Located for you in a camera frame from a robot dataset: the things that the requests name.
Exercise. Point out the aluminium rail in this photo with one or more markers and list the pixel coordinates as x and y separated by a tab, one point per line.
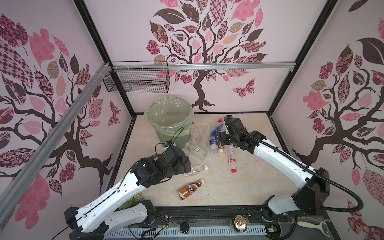
230	66
23	180

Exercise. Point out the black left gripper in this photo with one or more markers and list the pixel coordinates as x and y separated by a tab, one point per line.
187	165

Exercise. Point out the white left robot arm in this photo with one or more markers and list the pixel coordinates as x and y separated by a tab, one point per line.
103	216

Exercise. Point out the tin can on base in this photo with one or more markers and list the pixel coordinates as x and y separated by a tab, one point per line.
238	224

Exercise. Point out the clear bottle green cap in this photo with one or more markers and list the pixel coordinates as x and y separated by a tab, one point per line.
194	134

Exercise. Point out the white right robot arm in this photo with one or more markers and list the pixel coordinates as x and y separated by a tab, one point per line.
312	186

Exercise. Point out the clear bottle green white label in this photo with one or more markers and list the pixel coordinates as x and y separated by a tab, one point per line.
196	151

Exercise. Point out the black wire wall basket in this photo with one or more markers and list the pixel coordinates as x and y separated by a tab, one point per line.
138	77

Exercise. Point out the clear bottle white cap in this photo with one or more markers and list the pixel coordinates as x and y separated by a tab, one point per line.
196	170

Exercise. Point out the white vented base panel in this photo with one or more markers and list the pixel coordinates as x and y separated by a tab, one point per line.
175	233

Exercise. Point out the aluminium rail left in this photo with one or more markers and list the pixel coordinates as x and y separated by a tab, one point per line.
23	180

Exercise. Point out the aluminium rail back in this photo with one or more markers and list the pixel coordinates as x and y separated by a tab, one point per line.
230	66

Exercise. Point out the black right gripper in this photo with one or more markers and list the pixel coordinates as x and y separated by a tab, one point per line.
222	135

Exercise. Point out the clear bottle pink blue label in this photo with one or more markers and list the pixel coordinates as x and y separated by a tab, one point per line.
218	125

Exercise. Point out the brown coffee drink bottle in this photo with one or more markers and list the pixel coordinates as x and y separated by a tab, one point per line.
189	189

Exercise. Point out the tall bottle red cap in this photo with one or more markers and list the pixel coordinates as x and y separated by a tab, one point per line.
231	157

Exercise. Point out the grey mesh waste bin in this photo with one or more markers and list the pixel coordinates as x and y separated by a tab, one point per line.
171	132

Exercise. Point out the green snack bag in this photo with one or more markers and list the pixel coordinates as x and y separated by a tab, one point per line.
135	200

